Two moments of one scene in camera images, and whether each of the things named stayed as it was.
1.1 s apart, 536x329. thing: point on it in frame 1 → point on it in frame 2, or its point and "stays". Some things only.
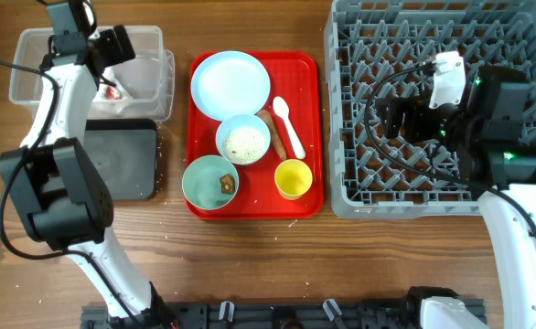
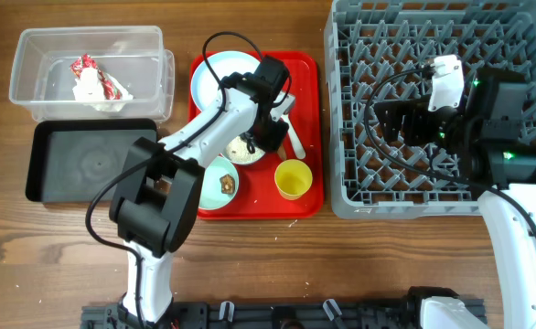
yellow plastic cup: [293, 178] stays
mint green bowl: [209, 182] stays
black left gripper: [118, 44] → [273, 142]
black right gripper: [416, 108] stays
